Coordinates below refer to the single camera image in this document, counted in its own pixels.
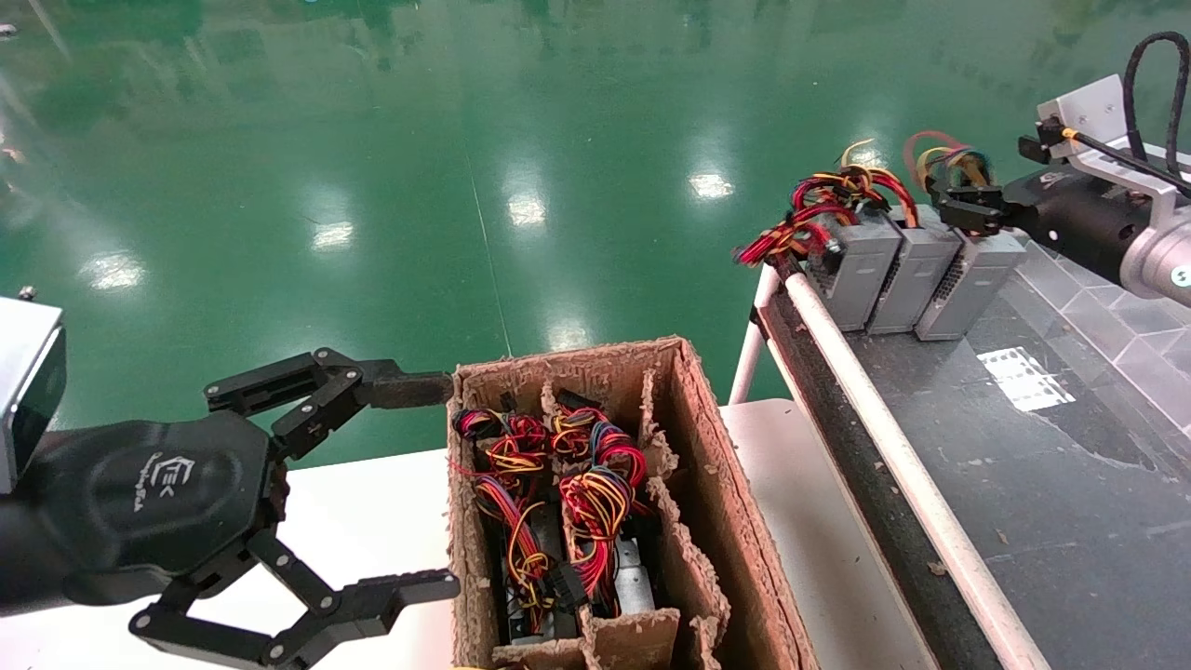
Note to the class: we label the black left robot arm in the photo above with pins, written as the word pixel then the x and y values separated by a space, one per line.
pixel 19 558

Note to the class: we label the black conveyor belt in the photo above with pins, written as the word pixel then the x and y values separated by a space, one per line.
pixel 1070 521

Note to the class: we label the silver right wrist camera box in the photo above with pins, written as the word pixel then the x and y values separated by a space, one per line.
pixel 1089 107

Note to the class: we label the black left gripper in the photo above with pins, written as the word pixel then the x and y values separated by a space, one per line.
pixel 167 493

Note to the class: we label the brown cardboard box with dividers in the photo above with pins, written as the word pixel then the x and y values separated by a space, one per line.
pixel 716 484

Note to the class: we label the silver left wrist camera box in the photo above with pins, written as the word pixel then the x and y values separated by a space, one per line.
pixel 23 372

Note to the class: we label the long white rail pipe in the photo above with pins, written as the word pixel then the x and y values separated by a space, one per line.
pixel 893 437

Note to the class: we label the clear acrylic divider rack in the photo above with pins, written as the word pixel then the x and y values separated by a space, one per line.
pixel 1126 344

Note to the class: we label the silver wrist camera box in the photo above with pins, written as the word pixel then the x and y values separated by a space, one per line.
pixel 23 372
pixel 1089 107

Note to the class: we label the white pipe leg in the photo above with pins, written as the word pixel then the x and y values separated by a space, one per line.
pixel 749 344

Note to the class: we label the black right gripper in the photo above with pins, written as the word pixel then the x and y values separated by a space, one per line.
pixel 1079 219

